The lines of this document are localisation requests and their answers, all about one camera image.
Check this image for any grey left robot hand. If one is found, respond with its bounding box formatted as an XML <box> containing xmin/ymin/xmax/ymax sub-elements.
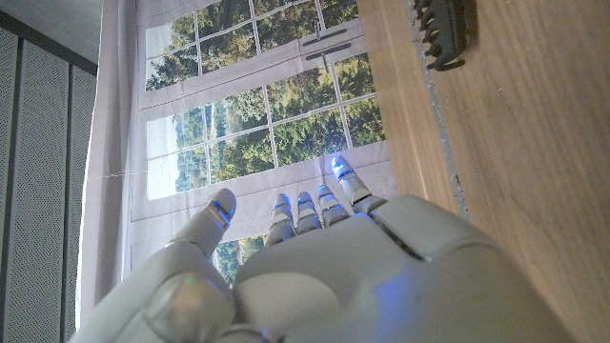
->
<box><xmin>69</xmin><ymin>154</ymin><xmax>573</xmax><ymax>343</ymax></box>

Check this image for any printed window backdrop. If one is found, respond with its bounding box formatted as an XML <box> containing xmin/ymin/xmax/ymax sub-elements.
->
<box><xmin>75</xmin><ymin>0</ymin><xmax>399</xmax><ymax>330</ymax></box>

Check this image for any black hair claw clip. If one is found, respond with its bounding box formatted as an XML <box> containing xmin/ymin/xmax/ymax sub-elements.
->
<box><xmin>413</xmin><ymin>0</ymin><xmax>471</xmax><ymax>72</ymax></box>

